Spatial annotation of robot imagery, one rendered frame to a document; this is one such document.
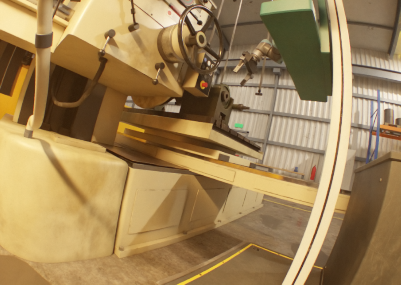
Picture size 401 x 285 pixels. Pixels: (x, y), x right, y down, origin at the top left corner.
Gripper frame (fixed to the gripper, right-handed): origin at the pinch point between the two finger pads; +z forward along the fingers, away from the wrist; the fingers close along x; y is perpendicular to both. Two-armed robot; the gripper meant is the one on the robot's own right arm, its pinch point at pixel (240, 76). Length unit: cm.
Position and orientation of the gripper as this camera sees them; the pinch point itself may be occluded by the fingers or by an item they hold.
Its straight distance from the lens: 118.0
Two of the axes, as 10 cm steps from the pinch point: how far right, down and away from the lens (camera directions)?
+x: 4.6, 3.3, 8.2
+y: 6.4, 5.2, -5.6
